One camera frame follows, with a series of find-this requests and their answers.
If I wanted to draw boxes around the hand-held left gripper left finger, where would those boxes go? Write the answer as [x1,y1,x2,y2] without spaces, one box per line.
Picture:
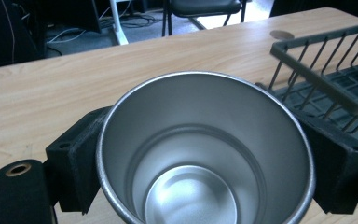
[45,105,114,217]

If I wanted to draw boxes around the black floor cables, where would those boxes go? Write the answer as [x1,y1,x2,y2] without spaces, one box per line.
[45,6,169,54]

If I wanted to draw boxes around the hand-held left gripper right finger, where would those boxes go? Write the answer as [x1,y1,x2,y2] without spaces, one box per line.
[291,106,358,216]

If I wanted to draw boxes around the black folding chair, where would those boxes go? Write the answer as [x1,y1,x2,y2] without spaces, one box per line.
[160,0,249,37]

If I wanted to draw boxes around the dark wire basket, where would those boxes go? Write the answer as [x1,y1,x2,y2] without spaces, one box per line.
[255,20,358,147]

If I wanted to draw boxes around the brown metal cup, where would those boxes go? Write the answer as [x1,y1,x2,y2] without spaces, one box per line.
[94,70,317,224]

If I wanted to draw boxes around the white desk frame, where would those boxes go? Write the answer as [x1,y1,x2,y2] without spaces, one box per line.
[108,0,131,47]

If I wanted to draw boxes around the grey round table grommet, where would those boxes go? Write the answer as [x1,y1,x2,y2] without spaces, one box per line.
[268,29,296,41]

